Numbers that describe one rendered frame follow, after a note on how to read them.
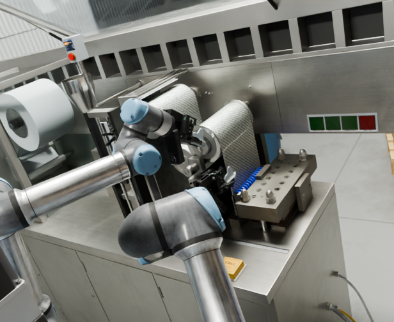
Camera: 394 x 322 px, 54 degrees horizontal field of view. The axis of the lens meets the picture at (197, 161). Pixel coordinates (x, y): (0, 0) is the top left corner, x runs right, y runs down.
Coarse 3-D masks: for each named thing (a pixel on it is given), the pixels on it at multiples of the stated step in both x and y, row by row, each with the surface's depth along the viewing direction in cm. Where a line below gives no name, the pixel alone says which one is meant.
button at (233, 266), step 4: (224, 260) 131; (228, 260) 130; (232, 260) 130; (236, 260) 129; (240, 260) 129; (228, 264) 128; (232, 264) 128; (236, 264) 127; (240, 264) 127; (228, 268) 126; (232, 268) 126; (236, 268) 126; (240, 268) 127; (228, 272) 125; (232, 272) 124; (236, 272) 125; (232, 276) 124; (236, 276) 125
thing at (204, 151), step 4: (204, 140) 137; (208, 140) 138; (208, 144) 137; (196, 148) 140; (204, 148) 138; (208, 148) 137; (196, 152) 141; (200, 152) 140; (204, 152) 139; (208, 152) 138
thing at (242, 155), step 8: (248, 128) 153; (240, 136) 149; (248, 136) 154; (232, 144) 144; (240, 144) 149; (248, 144) 154; (224, 152) 140; (232, 152) 145; (240, 152) 150; (248, 152) 154; (256, 152) 160; (224, 160) 141; (232, 160) 145; (240, 160) 150; (248, 160) 155; (256, 160) 160; (232, 168) 145; (240, 168) 150; (248, 168) 155; (256, 168) 161; (240, 176) 151; (248, 176) 155; (240, 184) 151; (232, 192) 147
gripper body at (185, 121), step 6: (174, 114) 122; (180, 114) 125; (186, 114) 125; (174, 120) 120; (180, 120) 125; (186, 120) 124; (192, 120) 128; (174, 126) 120; (180, 126) 125; (186, 126) 124; (192, 126) 128; (168, 132) 119; (180, 132) 125; (186, 132) 125; (192, 132) 129; (180, 138) 125; (186, 138) 124
